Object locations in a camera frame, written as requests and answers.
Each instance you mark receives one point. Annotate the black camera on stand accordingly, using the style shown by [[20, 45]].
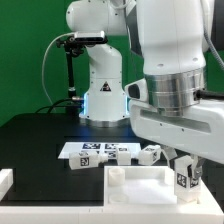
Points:
[[82, 38]]

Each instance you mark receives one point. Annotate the white marker sheet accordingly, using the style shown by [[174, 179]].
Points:
[[99, 147]]

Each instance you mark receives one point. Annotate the black camera stand pole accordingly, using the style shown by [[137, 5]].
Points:
[[71, 87]]

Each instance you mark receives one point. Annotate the white U-shaped fence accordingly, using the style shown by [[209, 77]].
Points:
[[98, 215]]

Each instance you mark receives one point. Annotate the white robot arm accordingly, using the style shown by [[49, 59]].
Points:
[[147, 62]]

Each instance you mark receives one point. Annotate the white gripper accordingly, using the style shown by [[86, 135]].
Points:
[[200, 131]]

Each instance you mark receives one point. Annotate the white square tabletop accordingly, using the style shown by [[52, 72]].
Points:
[[152, 188]]

